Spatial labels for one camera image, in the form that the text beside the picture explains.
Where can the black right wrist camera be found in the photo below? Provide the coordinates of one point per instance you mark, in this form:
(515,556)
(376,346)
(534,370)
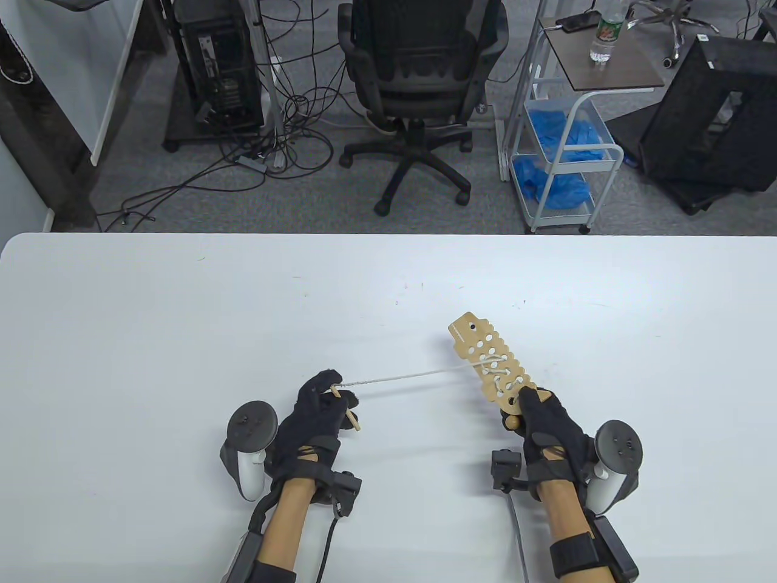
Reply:
(505,467)

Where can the chrome chair base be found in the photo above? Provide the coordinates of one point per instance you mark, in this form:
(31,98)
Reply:
(672,33)

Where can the wooden crocodile lacing toy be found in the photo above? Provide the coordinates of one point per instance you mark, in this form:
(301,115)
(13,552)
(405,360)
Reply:
(464,328)

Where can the black computer tower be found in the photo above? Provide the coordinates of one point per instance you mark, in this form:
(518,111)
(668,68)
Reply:
(221,61)

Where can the person's left forearm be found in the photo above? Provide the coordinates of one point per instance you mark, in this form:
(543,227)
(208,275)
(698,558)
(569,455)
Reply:
(285,522)

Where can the black wheeled platform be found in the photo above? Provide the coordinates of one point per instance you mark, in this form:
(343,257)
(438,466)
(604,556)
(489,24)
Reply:
(182,130)

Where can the black mesh box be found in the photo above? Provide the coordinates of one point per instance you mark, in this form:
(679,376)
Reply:
(686,121)

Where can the brown side table top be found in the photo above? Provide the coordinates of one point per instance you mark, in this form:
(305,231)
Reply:
(619,73)

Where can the white board panel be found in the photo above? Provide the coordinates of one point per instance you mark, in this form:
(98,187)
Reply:
(73,61)

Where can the white rolling cart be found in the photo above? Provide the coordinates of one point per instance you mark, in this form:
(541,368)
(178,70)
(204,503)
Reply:
(616,152)

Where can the grey white right hand controller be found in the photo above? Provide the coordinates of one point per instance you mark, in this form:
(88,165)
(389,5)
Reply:
(619,446)

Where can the black right forearm box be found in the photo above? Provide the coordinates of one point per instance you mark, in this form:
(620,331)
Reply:
(616,552)

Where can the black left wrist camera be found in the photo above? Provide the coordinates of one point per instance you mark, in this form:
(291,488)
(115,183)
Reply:
(343,489)

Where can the blue gloves pile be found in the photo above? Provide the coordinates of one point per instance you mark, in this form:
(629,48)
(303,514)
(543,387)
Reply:
(576,136)
(552,182)

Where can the person's right hand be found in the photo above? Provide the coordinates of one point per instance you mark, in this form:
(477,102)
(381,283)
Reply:
(552,437)

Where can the grey white left hand controller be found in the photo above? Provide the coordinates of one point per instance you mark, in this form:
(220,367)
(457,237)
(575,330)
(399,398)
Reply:
(249,425)

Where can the black phone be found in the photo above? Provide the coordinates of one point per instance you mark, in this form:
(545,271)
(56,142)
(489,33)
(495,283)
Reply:
(580,22)

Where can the black flat stand base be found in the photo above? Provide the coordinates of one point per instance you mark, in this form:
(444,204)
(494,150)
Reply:
(698,197)

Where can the grey white hand controller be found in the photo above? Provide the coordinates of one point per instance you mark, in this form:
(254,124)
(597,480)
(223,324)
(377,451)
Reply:
(249,425)
(619,446)

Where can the person's right forearm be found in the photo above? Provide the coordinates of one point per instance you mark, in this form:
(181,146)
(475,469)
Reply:
(564,510)

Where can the grey power strip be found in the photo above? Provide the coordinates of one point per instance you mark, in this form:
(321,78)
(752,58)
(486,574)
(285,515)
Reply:
(250,163)

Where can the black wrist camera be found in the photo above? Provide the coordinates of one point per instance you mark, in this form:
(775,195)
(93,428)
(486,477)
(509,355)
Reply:
(505,467)
(343,489)

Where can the black office chair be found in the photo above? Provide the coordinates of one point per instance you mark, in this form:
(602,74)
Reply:
(419,79)

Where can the silver metal pole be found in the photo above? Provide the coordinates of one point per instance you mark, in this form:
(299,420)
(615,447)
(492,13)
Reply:
(271,91)

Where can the person's left hand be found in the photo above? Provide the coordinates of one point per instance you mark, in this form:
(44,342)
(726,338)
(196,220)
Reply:
(315,425)

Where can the clear plastic water bottle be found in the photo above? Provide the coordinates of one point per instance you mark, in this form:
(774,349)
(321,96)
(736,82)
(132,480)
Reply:
(604,36)

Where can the black left forearm box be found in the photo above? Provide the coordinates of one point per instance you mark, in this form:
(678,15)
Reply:
(243,559)

